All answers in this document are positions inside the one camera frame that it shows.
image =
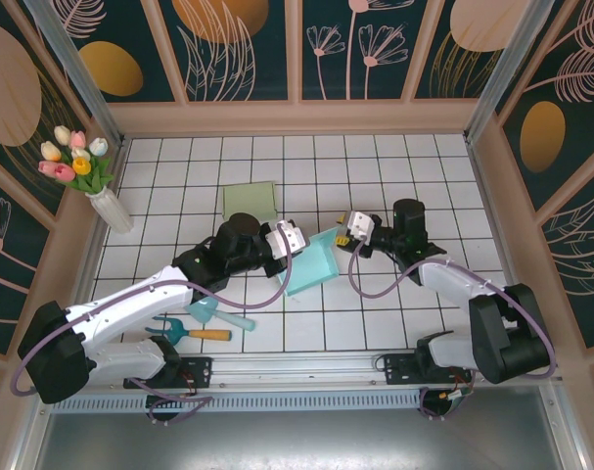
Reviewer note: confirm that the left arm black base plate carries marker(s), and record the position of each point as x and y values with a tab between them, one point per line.
201	372

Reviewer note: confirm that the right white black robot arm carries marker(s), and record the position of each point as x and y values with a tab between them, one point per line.
453	284

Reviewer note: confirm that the green paper box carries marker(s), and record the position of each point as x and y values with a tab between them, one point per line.
250	201

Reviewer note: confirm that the long aluminium mounting rail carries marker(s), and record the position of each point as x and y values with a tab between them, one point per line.
301	367

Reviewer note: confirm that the white ribbed vase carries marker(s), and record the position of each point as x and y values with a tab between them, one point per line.
111	213

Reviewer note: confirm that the aluminium frame post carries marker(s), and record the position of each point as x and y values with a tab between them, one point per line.
509	68
76	68

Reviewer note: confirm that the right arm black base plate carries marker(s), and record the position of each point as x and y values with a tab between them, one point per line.
399	369

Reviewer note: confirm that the light blue paper box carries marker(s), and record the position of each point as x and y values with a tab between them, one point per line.
311	267

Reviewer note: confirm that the aluminium side rail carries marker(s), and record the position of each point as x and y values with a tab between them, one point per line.
501	245
91	254

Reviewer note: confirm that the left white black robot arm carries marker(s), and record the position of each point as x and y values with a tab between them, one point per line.
130	303

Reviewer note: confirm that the light blue plastic trowel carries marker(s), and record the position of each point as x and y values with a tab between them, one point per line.
228	318

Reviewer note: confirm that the pastel tulip bouquet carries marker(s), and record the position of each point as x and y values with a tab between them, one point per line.
81	166

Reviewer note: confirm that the grey metal sheet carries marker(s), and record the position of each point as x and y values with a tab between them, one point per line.
296	440

